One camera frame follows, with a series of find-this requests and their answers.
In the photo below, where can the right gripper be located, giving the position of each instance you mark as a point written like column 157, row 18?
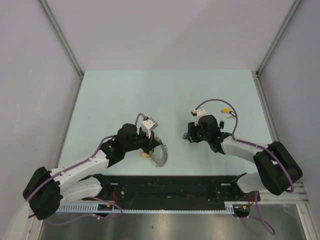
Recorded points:
column 192, row 129

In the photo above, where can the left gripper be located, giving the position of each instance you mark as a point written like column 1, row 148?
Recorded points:
column 150, row 143

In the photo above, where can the metal keyring holder disc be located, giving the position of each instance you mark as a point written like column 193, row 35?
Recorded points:
column 159, row 155

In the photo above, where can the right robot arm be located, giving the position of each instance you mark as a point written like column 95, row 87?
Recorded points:
column 277, row 170

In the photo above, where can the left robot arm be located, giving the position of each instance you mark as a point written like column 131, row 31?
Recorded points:
column 49, row 189

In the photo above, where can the yellow tag key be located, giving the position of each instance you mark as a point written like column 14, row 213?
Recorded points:
column 145, row 155
column 225, row 110

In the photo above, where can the black white tag key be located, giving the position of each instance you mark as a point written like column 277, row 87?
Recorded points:
column 231, row 115

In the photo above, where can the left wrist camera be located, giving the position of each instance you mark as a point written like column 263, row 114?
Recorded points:
column 148, row 125

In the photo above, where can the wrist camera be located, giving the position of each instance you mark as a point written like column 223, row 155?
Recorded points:
column 198, row 114
column 148, row 125

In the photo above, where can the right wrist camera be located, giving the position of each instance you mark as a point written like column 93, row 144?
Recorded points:
column 198, row 114

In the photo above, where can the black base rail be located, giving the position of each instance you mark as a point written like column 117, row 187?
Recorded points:
column 172, row 193

